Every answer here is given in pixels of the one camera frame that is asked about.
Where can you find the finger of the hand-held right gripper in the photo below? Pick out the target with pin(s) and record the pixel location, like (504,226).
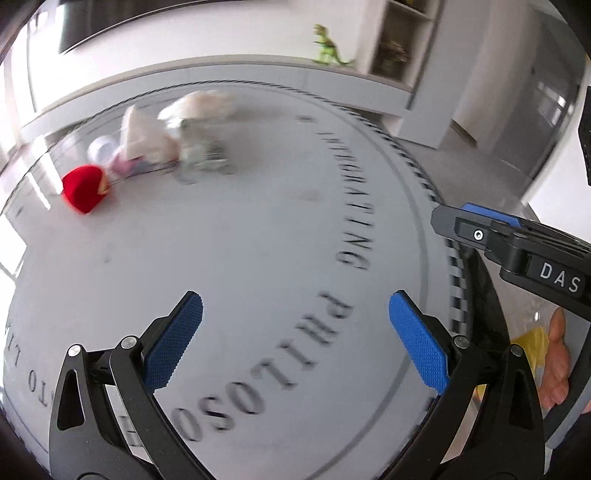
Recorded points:
(489,213)
(466,230)

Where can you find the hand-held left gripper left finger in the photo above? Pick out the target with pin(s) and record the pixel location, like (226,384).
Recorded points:
(173,341)

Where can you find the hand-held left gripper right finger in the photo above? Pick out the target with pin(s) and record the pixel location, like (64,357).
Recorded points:
(418,341)

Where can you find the red plastic cup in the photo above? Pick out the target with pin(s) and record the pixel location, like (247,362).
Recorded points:
(83,189)

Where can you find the silver snack wrapper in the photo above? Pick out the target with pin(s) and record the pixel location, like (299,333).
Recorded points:
(198,152)

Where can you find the cream paper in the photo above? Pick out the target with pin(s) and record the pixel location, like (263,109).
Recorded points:
(198,106)

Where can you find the person's right hand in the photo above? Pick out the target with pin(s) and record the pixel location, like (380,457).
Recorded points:
(558,364)

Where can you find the white shelf cabinet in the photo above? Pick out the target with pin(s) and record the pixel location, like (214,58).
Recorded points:
(438,69)

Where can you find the orange brown scrap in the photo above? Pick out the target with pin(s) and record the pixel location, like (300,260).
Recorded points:
(107,184)

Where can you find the dried flower bunch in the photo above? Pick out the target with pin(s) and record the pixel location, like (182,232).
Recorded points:
(392,53)

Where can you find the translucent plastic cup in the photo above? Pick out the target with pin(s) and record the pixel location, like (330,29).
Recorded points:
(101,148)

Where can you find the green toy dinosaur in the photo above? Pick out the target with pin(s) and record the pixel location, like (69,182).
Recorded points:
(328,46)

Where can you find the black television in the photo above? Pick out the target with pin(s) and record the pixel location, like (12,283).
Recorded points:
(83,23)

